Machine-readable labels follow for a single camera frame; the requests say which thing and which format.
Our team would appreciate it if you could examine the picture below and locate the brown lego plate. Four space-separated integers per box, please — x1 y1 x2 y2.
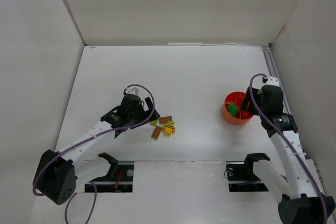
159 116 172 124
151 126 163 140

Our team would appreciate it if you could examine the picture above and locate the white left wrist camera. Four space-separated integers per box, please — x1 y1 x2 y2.
123 86 140 96

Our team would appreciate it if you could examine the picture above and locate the lime green square lego brick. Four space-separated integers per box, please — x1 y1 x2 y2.
150 120 158 126

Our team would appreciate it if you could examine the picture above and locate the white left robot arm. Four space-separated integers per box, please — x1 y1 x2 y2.
33 94 160 205

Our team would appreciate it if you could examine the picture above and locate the red lego plate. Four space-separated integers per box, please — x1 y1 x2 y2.
237 110 253 120

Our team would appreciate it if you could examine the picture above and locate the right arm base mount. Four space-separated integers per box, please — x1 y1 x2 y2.
224 153 270 193

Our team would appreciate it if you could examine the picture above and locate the brown lego plate upper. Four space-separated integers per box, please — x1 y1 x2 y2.
159 116 172 124

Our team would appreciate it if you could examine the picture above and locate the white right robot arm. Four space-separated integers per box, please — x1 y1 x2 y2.
241 84 335 223

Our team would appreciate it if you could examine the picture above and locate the green large lego brick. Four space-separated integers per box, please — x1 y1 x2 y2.
227 103 239 117

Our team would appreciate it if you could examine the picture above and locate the brown lego plate lower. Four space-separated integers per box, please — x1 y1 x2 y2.
151 126 163 140

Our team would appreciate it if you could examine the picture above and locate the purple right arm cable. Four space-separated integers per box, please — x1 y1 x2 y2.
249 73 329 224

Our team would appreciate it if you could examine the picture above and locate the orange divided round container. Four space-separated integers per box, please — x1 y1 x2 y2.
221 91 253 126

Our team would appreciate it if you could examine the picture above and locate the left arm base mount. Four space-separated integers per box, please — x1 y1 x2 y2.
90 153 134 193

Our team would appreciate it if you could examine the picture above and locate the yellow striped lego piece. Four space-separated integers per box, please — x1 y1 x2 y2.
163 124 176 136

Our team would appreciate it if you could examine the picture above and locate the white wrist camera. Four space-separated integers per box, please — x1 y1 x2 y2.
123 86 140 96
263 76 280 87

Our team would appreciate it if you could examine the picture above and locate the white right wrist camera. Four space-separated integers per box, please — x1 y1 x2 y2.
263 76 280 87

